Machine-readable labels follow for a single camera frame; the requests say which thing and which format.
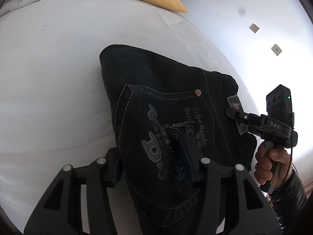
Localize upper wall socket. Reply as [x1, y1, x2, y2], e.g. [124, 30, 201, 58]
[249, 23, 259, 33]

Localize black jacket forearm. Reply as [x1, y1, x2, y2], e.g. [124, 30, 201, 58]
[270, 169, 307, 234]

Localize person's right hand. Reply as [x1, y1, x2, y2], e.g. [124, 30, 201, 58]
[254, 142, 293, 189]

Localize lower wall socket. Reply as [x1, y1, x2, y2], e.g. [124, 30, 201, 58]
[271, 44, 282, 56]

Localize black denim jeans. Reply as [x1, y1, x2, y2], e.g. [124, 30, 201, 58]
[100, 45, 257, 234]

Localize wall socket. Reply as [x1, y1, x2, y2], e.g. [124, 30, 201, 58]
[271, 44, 282, 56]
[249, 23, 259, 33]

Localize black thin cable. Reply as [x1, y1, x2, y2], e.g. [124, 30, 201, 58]
[268, 146, 296, 204]

